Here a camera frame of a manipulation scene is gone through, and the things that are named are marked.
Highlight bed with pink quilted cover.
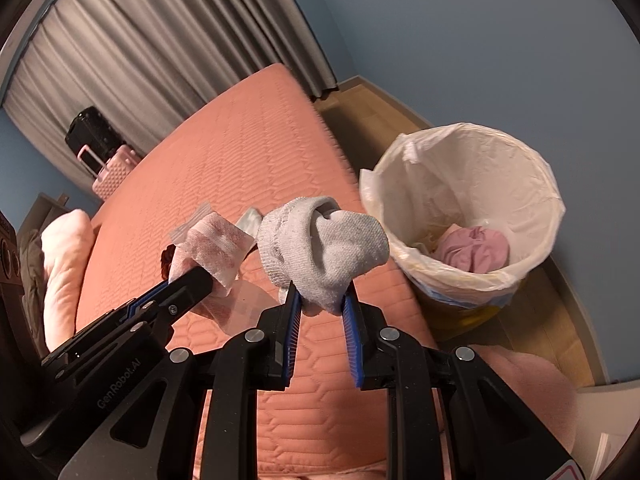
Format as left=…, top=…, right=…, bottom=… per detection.
left=75, top=62, right=451, bottom=480

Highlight black suitcase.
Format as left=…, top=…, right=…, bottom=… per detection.
left=65, top=106, right=126, bottom=171

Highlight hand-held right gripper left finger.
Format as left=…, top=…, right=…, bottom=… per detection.
left=62, top=280, right=303, bottom=480

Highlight grey sock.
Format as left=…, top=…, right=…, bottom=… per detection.
left=257, top=196, right=390, bottom=317

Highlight dark cloth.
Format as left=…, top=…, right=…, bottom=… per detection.
left=17, top=230, right=48, bottom=331

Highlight grey curtain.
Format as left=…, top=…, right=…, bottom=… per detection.
left=2, top=0, right=338, bottom=186

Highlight pink suitcase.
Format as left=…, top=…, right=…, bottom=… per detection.
left=77, top=144, right=141, bottom=201

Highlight pale pink plastic packet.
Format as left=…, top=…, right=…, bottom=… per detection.
left=167, top=202, right=281, bottom=336

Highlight yellow trash bin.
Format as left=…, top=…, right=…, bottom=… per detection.
left=417, top=265, right=531, bottom=333

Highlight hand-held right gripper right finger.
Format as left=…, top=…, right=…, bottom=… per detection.
left=342, top=280, right=576, bottom=480

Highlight purple cloth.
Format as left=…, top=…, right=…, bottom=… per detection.
left=437, top=225, right=511, bottom=273

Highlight pale pink blanket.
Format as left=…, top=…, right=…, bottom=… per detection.
left=435, top=345, right=581, bottom=466

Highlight pale pink pillow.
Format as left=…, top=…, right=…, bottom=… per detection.
left=40, top=208, right=96, bottom=351

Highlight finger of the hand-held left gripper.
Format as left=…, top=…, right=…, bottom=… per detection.
left=42, top=266, right=215, bottom=368
left=55, top=285, right=216, bottom=386

